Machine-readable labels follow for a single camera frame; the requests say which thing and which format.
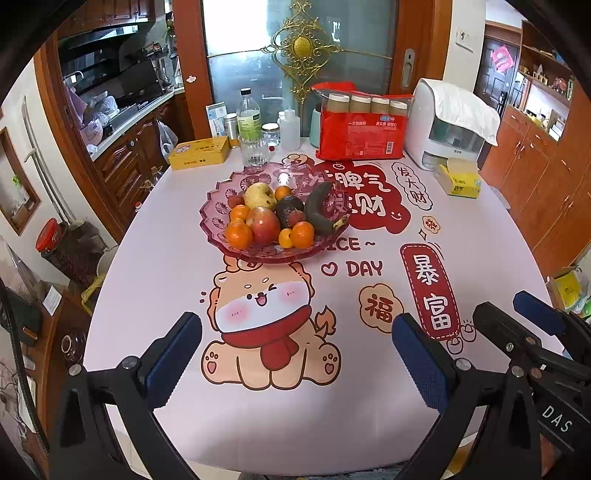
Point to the wooden kitchen cabinet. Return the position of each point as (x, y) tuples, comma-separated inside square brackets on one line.
[(129, 157)]

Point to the dark overripe banana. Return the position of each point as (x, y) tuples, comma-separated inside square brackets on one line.
[(318, 207)]

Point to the white blue carton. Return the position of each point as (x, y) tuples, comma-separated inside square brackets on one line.
[(215, 120)]

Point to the pink door decoration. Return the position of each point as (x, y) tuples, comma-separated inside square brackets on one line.
[(502, 57)]

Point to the clear bottle green label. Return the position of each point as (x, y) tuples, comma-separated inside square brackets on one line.
[(249, 115)]

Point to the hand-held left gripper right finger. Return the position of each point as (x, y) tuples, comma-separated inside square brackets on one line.
[(418, 364)]

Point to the pink glass bowl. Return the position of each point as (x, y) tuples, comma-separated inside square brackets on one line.
[(258, 254)]

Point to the cardboard box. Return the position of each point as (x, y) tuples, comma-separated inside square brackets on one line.
[(570, 290)]

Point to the dark avocado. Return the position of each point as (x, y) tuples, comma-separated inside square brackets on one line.
[(290, 204)]

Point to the yellow tissue pack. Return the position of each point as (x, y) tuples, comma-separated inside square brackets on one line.
[(459, 182)]

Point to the white squeeze bottle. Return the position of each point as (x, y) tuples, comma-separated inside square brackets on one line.
[(288, 131)]

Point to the small glass jar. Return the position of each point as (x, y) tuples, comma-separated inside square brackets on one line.
[(271, 134)]

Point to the white bucket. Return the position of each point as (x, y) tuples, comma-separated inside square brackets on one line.
[(108, 265)]

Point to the white wall switch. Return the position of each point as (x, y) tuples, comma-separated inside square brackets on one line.
[(465, 38)]

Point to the teal container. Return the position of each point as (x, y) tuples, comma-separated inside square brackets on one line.
[(316, 127)]

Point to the small mandarin orange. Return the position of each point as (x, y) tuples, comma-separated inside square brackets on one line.
[(285, 239)]

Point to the pink bag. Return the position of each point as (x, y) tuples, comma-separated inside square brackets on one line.
[(92, 120)]

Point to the metal can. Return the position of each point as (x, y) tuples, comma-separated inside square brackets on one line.
[(230, 125)]

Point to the clear plastic bag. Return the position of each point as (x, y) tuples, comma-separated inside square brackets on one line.
[(167, 141)]

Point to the red lid jar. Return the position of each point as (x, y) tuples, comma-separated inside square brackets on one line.
[(55, 235)]

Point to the wooden display cabinet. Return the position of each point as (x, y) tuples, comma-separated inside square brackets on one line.
[(545, 166)]

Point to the white wall pipe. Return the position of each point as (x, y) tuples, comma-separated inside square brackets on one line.
[(44, 161)]

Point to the yellow pear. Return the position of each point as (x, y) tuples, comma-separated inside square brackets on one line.
[(259, 196)]

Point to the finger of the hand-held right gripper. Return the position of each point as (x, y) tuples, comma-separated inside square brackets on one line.
[(503, 330), (538, 310)]

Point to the printed pink tablecloth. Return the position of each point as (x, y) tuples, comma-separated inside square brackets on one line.
[(161, 277)]

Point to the white countertop appliance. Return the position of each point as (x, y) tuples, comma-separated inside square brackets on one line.
[(420, 129)]

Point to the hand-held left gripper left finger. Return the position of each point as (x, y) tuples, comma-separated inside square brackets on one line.
[(173, 357)]

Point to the gold door ornament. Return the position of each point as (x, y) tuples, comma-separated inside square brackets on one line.
[(302, 46)]

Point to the wooden wall niche frame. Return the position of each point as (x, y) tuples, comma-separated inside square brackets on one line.
[(7, 152)]

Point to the clear drinking glass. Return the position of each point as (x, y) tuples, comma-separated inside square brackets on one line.
[(253, 152)]

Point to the dark wooden door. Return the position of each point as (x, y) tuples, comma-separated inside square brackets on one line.
[(489, 92)]

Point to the frosted glass door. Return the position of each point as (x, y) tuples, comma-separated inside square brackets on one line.
[(240, 37)]

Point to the red paper cup pack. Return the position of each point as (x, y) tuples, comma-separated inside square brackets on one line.
[(360, 138)]

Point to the white cloth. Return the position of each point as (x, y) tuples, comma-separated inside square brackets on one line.
[(466, 108)]

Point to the yellow box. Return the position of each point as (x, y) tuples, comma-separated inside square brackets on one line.
[(198, 153)]

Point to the red apple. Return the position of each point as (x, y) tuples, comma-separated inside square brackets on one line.
[(263, 226)]

